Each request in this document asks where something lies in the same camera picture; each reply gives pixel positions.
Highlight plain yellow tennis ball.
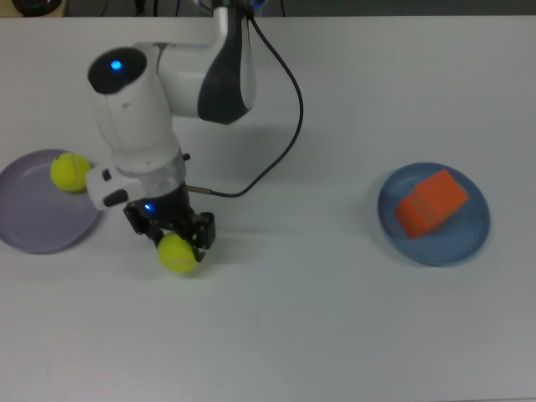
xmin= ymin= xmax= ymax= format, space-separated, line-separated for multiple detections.
xmin=157 ymin=233 xmax=198 ymax=274

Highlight tan wooden board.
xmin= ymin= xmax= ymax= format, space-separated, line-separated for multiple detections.
xmin=0 ymin=0 xmax=68 ymax=18

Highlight purple plate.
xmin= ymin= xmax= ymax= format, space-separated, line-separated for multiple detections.
xmin=0 ymin=148 xmax=104 ymax=255

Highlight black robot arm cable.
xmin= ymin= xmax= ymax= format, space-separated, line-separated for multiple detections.
xmin=186 ymin=0 xmax=305 ymax=198

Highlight black round object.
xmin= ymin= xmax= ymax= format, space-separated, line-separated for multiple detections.
xmin=11 ymin=0 xmax=64 ymax=14

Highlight yellow tennis ball black print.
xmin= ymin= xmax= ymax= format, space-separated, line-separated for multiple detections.
xmin=49 ymin=152 xmax=92 ymax=193

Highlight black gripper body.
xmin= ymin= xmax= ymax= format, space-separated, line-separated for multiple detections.
xmin=142 ymin=188 xmax=197 ymax=235

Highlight blue plate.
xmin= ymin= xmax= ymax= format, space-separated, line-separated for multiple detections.
xmin=375 ymin=162 xmax=492 ymax=268

